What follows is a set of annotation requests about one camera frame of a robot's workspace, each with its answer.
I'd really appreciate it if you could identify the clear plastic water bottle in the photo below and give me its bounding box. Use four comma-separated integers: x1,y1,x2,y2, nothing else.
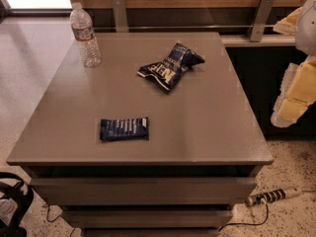
70,2,102,68

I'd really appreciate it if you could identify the white power strip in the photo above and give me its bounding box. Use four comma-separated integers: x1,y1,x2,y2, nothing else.
246,188,302,206

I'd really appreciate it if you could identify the metal wall bracket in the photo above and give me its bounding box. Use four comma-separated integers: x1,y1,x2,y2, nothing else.
247,0,275,42
112,0,128,33

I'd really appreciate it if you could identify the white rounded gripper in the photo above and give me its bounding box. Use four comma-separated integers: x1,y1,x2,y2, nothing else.
271,0,316,128

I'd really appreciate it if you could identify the blue rxbar blueberry wrapper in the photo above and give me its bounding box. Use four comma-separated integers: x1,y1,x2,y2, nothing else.
100,118,149,142

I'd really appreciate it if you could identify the grey drawer cabinet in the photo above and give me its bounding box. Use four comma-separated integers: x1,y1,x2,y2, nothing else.
8,33,273,237

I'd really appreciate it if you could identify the right metal wall bracket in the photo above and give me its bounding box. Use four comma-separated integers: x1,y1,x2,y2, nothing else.
247,0,275,42

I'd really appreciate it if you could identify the dark blue chip bag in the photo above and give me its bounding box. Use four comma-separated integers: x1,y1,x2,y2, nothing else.
137,42,205,92

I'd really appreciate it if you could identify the left metal wall bracket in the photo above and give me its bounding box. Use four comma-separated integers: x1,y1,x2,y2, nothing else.
112,0,128,33

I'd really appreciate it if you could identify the horizontal metal rail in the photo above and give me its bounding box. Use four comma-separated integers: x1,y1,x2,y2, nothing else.
93,24,276,31

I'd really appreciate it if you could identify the black bag with straps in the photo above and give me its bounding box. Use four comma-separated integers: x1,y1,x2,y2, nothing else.
0,172,34,237

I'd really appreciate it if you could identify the black power cable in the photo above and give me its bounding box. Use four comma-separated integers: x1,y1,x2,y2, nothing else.
218,203,270,232

